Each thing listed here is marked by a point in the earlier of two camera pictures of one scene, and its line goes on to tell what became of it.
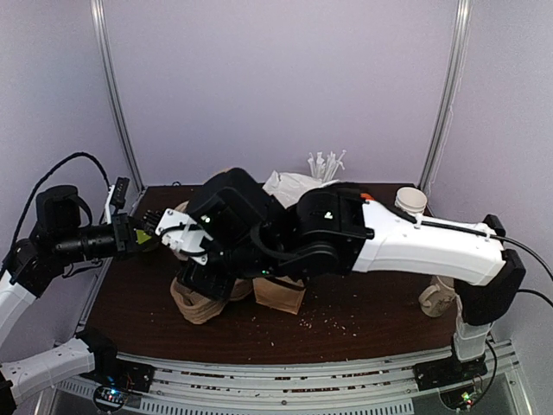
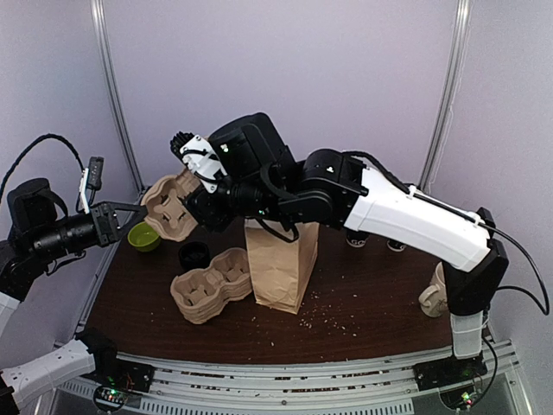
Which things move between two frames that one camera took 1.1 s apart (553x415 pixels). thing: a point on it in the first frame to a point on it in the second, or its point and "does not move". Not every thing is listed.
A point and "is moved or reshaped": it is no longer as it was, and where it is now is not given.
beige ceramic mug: [435, 299] does not move
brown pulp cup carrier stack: [199, 309] does not move
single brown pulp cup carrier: [205, 194] is moved or reshaped
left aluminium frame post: [101, 21] does not move
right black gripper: [200, 281] to [199, 206]
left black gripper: [123, 233] to [104, 221]
